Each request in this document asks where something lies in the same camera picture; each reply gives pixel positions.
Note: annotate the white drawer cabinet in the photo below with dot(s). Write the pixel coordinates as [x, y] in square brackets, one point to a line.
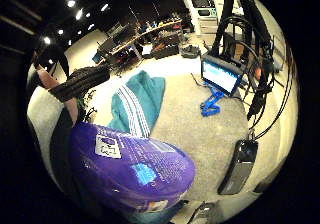
[207, 25]

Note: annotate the black rectangular device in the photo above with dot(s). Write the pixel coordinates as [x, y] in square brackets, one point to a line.
[239, 167]

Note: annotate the purple plastic packet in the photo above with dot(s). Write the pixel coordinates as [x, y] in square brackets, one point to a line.
[133, 170]

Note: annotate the long wooden workbench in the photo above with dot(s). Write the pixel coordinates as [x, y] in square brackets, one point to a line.
[143, 37]

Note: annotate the tablet with lit screen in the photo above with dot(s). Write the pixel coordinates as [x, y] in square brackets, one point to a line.
[220, 75]

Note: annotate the white microwave oven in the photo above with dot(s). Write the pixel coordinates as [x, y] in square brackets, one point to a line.
[204, 7]

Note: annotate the teal towel with white stripes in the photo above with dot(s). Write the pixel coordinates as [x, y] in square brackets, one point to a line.
[141, 100]

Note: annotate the group of ceiling lamps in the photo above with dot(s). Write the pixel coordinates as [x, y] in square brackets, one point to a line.
[78, 14]

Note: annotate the black bag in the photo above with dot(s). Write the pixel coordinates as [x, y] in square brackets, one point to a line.
[190, 51]

